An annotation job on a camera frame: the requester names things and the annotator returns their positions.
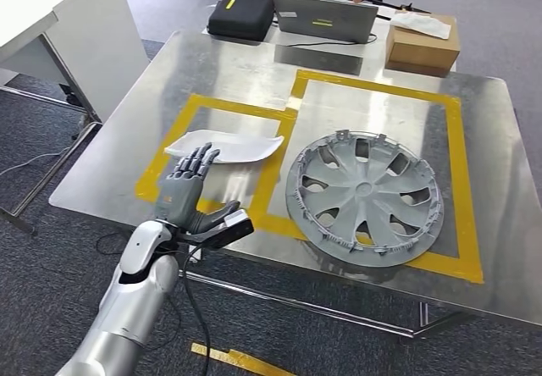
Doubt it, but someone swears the grey wheel cover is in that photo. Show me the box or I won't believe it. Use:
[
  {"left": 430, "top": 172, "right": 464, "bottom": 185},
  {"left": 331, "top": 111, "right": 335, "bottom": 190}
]
[{"left": 285, "top": 129, "right": 445, "bottom": 269}]

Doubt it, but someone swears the white paper sheet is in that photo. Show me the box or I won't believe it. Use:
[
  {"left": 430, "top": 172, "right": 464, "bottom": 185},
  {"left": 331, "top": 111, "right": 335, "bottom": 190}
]
[{"left": 390, "top": 10, "right": 452, "bottom": 41}]

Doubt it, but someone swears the grey laptop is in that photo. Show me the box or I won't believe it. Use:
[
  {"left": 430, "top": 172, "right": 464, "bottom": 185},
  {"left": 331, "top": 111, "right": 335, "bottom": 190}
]
[{"left": 270, "top": 0, "right": 379, "bottom": 45}]

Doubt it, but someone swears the white desk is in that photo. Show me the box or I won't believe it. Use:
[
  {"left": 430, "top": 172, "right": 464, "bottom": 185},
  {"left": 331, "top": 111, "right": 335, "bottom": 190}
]
[{"left": 0, "top": 0, "right": 151, "bottom": 123}]

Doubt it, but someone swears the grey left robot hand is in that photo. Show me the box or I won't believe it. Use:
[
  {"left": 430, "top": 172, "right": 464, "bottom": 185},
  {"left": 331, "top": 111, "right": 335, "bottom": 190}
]
[{"left": 154, "top": 141, "right": 242, "bottom": 235}]

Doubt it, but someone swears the small yellow tape frame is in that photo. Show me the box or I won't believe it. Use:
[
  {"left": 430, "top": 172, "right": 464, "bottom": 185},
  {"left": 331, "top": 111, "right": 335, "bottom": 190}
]
[{"left": 134, "top": 92, "right": 298, "bottom": 224}]

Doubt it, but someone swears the white floor cable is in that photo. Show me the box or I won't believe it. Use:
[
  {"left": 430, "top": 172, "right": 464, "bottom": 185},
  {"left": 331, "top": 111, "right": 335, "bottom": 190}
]
[{"left": 0, "top": 147, "right": 71, "bottom": 178}]

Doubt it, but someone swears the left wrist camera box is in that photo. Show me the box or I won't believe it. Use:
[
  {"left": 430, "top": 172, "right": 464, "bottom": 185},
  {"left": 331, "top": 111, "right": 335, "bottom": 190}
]
[{"left": 186, "top": 209, "right": 255, "bottom": 252}]

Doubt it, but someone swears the steel workbench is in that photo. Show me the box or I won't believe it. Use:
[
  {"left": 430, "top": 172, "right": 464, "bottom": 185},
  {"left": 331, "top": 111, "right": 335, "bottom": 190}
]
[{"left": 48, "top": 28, "right": 542, "bottom": 344}]

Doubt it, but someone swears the white curved plastic part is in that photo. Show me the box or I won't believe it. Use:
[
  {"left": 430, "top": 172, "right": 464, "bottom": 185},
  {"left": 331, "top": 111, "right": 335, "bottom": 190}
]
[{"left": 164, "top": 129, "right": 285, "bottom": 165}]

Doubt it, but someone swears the black camera cable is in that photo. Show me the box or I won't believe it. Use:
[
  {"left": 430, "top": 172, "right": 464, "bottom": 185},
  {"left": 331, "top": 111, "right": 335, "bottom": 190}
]
[{"left": 181, "top": 243, "right": 213, "bottom": 376}]

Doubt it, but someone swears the yellow floor tape marking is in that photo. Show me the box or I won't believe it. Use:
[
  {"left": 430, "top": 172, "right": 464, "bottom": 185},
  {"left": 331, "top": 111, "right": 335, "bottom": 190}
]
[{"left": 190, "top": 342, "right": 297, "bottom": 376}]

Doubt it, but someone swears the brown cardboard box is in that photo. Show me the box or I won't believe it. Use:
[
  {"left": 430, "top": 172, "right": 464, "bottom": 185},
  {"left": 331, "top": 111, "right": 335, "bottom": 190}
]
[{"left": 385, "top": 13, "right": 460, "bottom": 78}]

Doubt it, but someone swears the large yellow tape frame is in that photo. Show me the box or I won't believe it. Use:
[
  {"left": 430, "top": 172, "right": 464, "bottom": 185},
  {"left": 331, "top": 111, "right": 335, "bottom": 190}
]
[{"left": 249, "top": 69, "right": 485, "bottom": 285}]

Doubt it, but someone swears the black zip case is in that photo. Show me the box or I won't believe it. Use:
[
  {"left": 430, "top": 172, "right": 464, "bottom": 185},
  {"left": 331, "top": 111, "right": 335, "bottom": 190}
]
[{"left": 207, "top": 0, "right": 276, "bottom": 42}]

